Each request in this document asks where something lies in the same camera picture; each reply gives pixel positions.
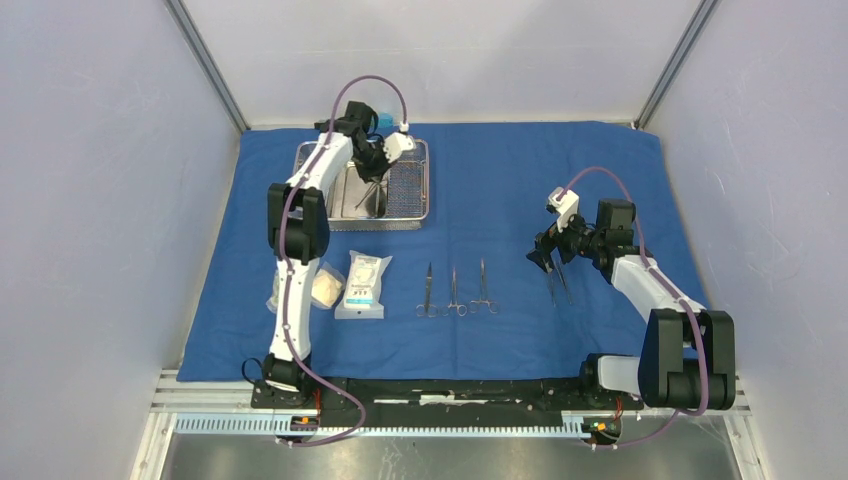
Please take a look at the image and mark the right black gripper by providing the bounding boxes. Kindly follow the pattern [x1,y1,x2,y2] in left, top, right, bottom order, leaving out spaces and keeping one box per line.
[526,207,604,274]

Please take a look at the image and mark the steel toothed tissue forceps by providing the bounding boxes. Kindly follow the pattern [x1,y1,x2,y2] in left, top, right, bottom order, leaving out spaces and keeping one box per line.
[554,260,574,306]

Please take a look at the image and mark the metal mesh tray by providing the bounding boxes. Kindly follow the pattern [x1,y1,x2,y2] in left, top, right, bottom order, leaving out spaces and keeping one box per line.
[324,139,430,232]

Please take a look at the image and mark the steel hemostat forceps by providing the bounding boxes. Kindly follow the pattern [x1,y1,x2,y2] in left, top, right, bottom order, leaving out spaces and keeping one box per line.
[468,258,499,314]

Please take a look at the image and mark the blue surgical wrap cloth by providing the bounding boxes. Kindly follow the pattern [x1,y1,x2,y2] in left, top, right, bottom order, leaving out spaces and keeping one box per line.
[177,122,707,382]

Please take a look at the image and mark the steel ring-handled forceps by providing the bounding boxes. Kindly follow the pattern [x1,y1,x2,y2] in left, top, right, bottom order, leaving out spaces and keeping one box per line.
[440,267,468,317]

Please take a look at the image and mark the steel surgical scissors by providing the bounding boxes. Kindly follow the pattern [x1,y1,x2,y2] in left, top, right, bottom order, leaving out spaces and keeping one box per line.
[415,264,438,318]

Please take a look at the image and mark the beige gauze packet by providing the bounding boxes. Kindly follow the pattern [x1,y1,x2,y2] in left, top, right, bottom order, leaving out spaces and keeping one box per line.
[310,262,346,310]

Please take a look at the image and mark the white sterile packet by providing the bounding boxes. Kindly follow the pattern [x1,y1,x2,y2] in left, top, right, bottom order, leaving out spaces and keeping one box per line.
[334,250,393,320]

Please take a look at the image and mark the green sterile packet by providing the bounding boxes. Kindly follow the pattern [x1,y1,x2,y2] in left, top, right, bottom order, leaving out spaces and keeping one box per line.
[265,274,279,314]

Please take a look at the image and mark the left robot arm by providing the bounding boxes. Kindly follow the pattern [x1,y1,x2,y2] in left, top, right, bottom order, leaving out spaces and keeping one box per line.
[261,101,393,408]

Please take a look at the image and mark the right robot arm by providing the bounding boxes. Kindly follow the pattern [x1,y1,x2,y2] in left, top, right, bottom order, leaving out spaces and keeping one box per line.
[527,190,736,415]

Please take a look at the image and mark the steel needle holder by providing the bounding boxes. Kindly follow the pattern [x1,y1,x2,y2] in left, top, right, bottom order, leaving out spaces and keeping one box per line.
[354,182,388,217]

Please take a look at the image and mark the cyan blue block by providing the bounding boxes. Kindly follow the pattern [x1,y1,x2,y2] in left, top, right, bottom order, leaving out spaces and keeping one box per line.
[376,112,396,130]

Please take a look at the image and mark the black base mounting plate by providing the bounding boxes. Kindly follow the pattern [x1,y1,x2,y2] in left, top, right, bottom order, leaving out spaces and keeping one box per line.
[251,377,645,428]

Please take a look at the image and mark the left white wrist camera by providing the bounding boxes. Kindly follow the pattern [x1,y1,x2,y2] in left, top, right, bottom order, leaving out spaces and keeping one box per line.
[383,131,416,164]

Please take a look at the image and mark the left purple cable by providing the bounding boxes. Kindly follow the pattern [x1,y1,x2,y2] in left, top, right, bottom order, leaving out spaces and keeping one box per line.
[274,74,410,450]

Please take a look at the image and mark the slotted cable duct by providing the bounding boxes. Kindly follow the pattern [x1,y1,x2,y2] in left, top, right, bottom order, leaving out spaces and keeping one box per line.
[173,413,612,440]

